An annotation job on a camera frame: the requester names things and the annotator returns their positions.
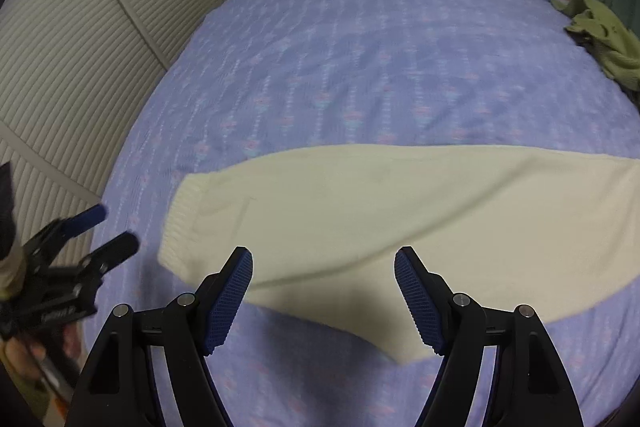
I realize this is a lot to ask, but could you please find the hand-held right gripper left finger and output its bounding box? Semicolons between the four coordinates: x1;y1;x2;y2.
65;246;254;427

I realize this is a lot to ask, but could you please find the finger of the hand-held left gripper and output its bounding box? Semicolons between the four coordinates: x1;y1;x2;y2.
47;232;141;284
21;205;109;272

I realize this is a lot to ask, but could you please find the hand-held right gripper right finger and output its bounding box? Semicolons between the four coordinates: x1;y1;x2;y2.
394;246;586;427

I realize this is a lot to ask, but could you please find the cream knitted sweater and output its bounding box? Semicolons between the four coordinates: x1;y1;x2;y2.
157;145;640;366

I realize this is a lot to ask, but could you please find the person's left hand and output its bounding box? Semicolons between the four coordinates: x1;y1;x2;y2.
2;326;83;388

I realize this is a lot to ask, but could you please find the purple patterned bedspread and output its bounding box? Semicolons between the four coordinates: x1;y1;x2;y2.
82;0;640;427

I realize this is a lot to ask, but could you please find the olive green cloth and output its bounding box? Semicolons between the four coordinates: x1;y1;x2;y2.
564;0;640;84

